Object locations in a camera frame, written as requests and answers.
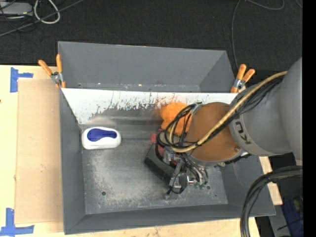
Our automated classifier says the brown cardboard board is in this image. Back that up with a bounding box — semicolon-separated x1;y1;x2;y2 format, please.
14;79;65;226

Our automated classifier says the black flat block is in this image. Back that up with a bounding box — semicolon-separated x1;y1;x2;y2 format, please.
144;144;179;183

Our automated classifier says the grey metal bin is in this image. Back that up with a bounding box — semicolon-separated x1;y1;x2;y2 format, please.
58;40;277;235

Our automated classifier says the white and blue plastic dispenser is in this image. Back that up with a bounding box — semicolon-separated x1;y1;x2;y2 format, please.
81;126;122;150

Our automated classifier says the orange fuzzy cloth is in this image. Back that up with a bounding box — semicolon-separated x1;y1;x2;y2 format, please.
159;102;194;136

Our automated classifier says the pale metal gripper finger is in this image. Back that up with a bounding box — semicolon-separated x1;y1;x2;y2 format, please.
164;173;179;200
177;173;188;195

